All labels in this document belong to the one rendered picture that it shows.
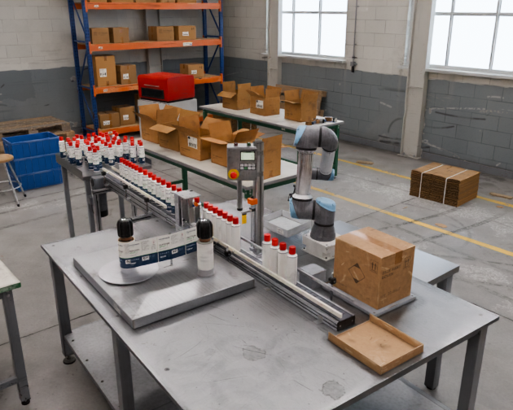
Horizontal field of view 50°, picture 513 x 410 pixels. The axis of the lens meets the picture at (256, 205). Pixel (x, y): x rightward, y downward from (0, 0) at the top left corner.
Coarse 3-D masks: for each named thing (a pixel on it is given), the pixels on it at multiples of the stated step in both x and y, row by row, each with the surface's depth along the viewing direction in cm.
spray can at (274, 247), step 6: (276, 240) 275; (270, 246) 277; (276, 246) 276; (270, 252) 278; (276, 252) 277; (270, 258) 279; (276, 258) 278; (270, 264) 280; (276, 264) 279; (270, 270) 281; (276, 270) 280; (270, 276) 282
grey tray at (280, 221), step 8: (264, 216) 352; (272, 216) 357; (280, 216) 361; (288, 216) 357; (264, 224) 347; (272, 224) 340; (280, 224) 350; (288, 224) 350; (296, 224) 349; (304, 224) 338; (280, 232) 336; (288, 232) 331; (296, 232) 336
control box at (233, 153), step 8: (232, 144) 302; (240, 144) 302; (232, 152) 296; (256, 152) 296; (232, 160) 297; (256, 160) 297; (232, 168) 299; (256, 168) 299; (240, 176) 300; (248, 176) 300; (256, 176) 300
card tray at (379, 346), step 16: (336, 336) 239; (352, 336) 239; (368, 336) 239; (384, 336) 239; (400, 336) 237; (352, 352) 225; (368, 352) 227; (384, 352) 227; (400, 352) 227; (416, 352) 225; (384, 368) 214
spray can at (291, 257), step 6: (294, 246) 267; (294, 252) 267; (288, 258) 267; (294, 258) 267; (288, 264) 268; (294, 264) 268; (288, 270) 269; (294, 270) 269; (288, 276) 270; (294, 276) 270; (294, 282) 271
